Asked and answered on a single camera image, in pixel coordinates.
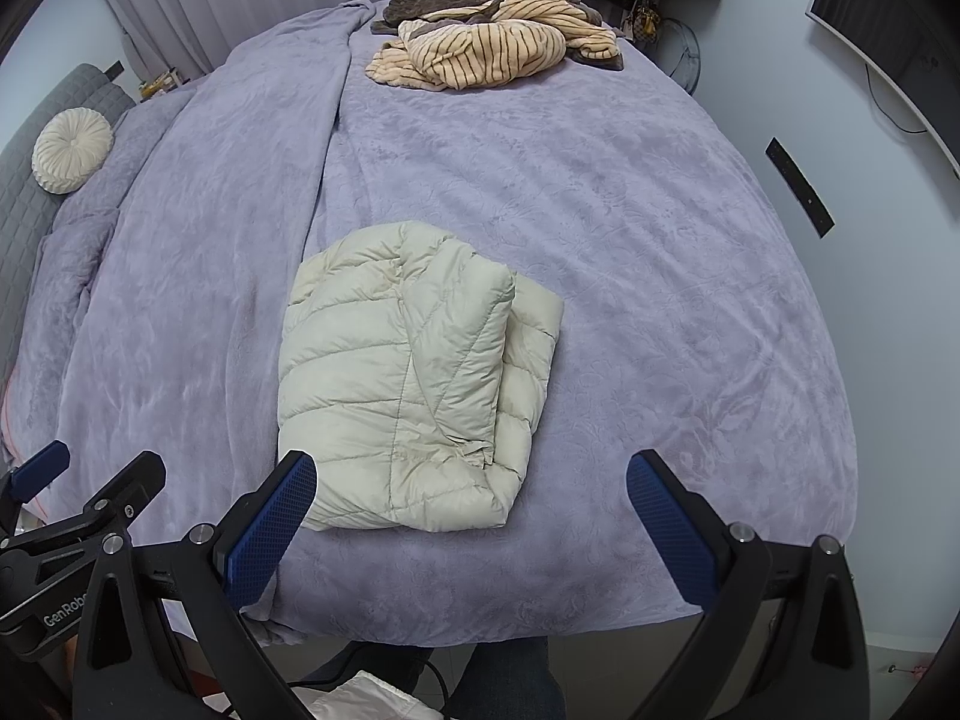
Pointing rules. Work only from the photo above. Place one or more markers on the white framed monitor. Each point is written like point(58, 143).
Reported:
point(870, 0)

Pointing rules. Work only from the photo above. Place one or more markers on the small bedside items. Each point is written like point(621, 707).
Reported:
point(159, 84)

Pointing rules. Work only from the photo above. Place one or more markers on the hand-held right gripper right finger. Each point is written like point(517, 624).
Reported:
point(667, 529)

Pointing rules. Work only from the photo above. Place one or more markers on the round cream cushion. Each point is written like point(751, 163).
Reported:
point(71, 151)

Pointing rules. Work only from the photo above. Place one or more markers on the white puffer jacket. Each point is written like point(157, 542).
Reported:
point(390, 375)

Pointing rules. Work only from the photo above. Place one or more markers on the beige striped garment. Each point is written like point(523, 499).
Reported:
point(480, 52)

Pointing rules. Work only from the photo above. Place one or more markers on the grey quilted headboard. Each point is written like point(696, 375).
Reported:
point(19, 225)

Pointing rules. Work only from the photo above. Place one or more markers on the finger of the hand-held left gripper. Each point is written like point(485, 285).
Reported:
point(131, 484)
point(37, 465)

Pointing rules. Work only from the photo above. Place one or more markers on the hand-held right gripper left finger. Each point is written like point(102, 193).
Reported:
point(274, 529)

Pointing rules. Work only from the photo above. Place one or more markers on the brown fleece garment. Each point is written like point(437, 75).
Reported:
point(420, 6)

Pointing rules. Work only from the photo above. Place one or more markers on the person's leg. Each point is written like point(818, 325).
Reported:
point(510, 682)

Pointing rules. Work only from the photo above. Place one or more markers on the white plastic bag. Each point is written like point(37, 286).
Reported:
point(367, 697)

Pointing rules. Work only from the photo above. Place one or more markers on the black headboard patch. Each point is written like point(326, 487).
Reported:
point(112, 67)

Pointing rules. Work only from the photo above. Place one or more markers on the black wall strip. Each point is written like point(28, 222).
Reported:
point(799, 187)

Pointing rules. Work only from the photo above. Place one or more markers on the brown patterned bag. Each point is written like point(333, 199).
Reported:
point(645, 22)

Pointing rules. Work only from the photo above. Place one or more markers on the purple blanket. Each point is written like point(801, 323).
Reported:
point(600, 240)

